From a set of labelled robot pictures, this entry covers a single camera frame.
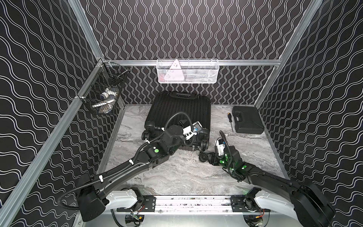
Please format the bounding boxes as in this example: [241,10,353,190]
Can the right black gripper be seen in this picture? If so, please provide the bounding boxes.
[203,151,234,172]

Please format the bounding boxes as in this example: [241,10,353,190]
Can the silver items in basket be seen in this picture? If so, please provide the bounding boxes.
[91,88,119,114]

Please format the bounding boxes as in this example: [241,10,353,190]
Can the left corrugated black cable conduit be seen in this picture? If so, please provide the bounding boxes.
[57,160,134,211]

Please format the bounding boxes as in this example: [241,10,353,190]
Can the white triangle label card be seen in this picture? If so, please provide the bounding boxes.
[164,60,185,83]

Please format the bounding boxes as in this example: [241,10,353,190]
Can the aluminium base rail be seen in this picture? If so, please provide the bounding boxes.
[80,195,308,215]

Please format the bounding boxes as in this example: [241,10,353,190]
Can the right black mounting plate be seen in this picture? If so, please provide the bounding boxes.
[230,196,271,214]

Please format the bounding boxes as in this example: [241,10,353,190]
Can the black plastic tool case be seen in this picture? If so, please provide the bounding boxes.
[232,106,264,134]

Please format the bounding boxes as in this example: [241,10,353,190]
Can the clear plastic wall bin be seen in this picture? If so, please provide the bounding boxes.
[156,59,220,84]

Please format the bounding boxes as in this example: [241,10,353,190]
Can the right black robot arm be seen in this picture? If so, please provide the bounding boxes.
[199,138,335,227]

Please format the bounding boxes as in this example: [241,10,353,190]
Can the black ribbed hard-shell suitcase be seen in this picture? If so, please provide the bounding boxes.
[141,91,211,151]

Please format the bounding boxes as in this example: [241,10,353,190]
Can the black wire mesh basket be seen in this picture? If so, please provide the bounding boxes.
[81,62,130,115]

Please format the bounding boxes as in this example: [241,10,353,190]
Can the black-handled screwdriver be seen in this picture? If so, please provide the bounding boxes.
[227,113,234,132]

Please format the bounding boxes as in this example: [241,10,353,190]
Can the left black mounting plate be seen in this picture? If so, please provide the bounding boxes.
[116,195,157,212]

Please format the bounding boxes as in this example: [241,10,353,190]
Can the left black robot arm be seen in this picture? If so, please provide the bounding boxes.
[76,121,202,222]

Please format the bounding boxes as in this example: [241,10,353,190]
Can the black mounting plate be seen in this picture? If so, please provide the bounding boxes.
[230,196,271,214]
[116,195,157,212]

